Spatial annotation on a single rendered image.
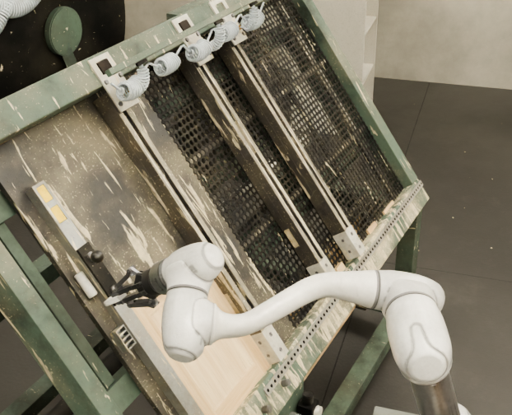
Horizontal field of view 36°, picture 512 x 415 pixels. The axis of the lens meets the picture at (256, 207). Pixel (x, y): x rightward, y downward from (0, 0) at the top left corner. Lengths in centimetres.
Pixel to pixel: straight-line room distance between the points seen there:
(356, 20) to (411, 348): 451
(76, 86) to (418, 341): 129
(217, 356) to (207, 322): 75
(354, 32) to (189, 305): 451
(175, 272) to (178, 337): 17
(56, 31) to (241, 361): 137
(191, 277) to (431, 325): 58
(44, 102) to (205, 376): 98
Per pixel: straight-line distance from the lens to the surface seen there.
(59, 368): 223
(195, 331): 184
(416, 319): 188
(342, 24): 616
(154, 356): 239
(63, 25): 304
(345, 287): 198
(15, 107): 232
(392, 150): 382
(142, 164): 259
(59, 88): 243
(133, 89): 246
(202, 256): 188
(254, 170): 296
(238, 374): 265
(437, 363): 186
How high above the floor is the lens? 273
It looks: 30 degrees down
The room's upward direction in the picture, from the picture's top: 1 degrees counter-clockwise
